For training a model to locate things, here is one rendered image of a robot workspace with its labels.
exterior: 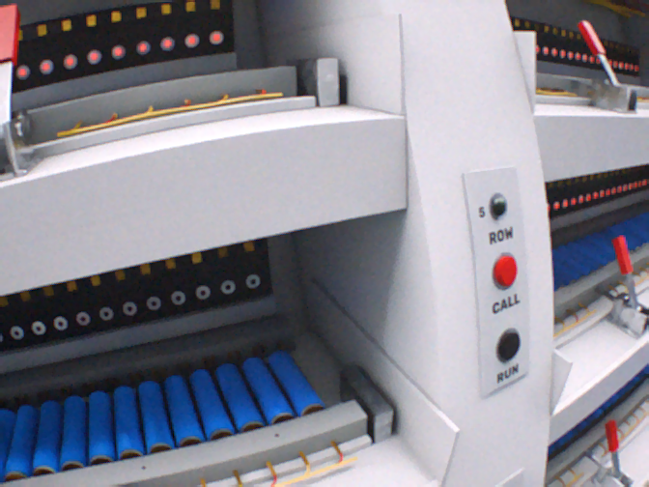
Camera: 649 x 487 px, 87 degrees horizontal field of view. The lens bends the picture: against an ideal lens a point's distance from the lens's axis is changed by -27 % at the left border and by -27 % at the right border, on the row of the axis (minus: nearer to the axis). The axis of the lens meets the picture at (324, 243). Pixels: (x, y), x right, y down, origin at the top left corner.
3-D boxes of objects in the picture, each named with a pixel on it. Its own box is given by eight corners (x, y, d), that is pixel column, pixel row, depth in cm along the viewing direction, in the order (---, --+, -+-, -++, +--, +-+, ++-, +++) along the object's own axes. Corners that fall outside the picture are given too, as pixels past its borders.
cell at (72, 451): (91, 411, 27) (92, 476, 21) (70, 415, 26) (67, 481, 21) (82, 393, 26) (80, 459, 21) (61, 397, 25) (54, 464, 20)
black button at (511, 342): (522, 354, 22) (522, 329, 22) (502, 364, 22) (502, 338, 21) (510, 351, 23) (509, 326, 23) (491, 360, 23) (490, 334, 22)
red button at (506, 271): (520, 282, 22) (518, 253, 21) (500, 290, 21) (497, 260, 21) (507, 280, 23) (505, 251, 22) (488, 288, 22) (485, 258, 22)
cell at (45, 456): (67, 415, 26) (64, 482, 21) (46, 419, 25) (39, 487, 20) (58, 398, 25) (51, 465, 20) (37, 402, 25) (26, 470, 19)
